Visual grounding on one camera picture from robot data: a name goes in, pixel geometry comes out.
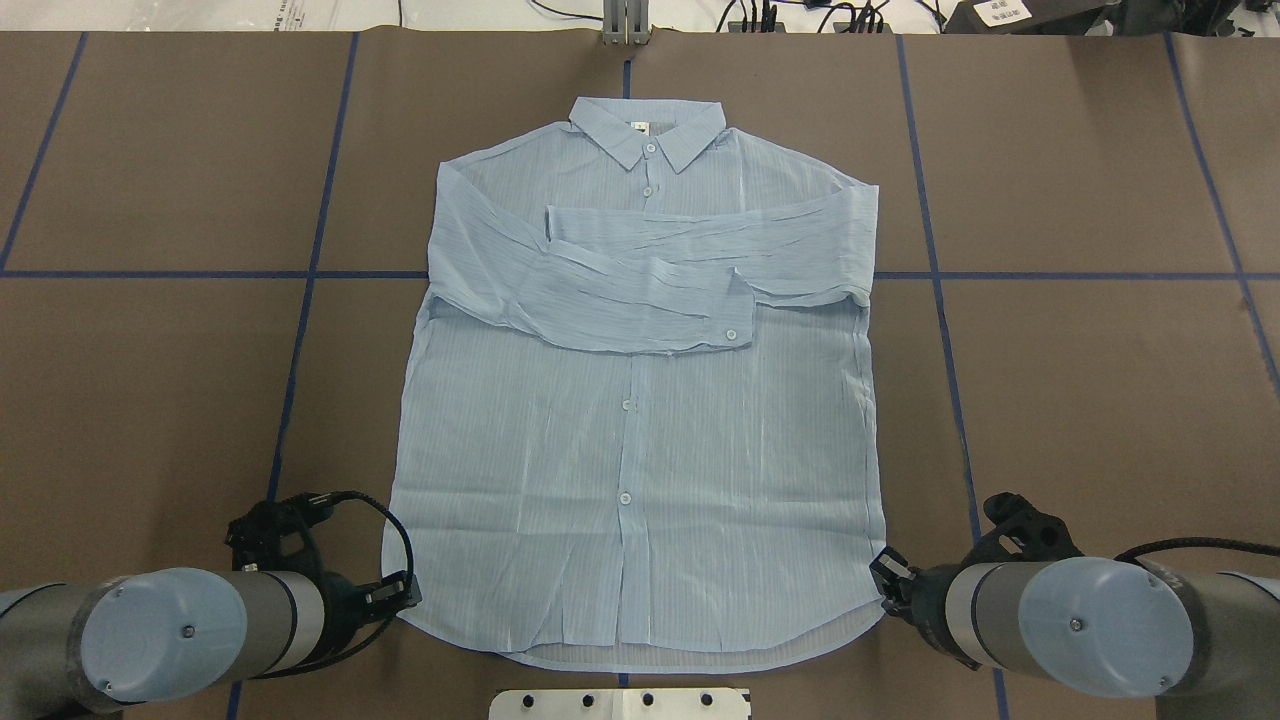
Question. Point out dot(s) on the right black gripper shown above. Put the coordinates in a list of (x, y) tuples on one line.
[(927, 597)]

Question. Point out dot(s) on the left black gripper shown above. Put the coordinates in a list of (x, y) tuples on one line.
[(346, 603)]

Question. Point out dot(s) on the light blue button-up shirt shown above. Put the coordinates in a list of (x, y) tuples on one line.
[(638, 426)]

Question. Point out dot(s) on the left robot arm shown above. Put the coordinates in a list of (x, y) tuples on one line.
[(77, 651)]

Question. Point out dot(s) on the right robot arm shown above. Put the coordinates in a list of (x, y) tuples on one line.
[(1199, 645)]

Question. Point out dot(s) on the black device with label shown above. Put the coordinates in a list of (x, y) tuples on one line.
[(1032, 18)]

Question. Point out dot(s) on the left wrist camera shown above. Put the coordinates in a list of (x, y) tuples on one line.
[(277, 536)]

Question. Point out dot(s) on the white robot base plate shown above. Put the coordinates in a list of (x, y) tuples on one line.
[(623, 703)]

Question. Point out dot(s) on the aluminium frame post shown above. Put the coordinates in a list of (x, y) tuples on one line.
[(626, 22)]

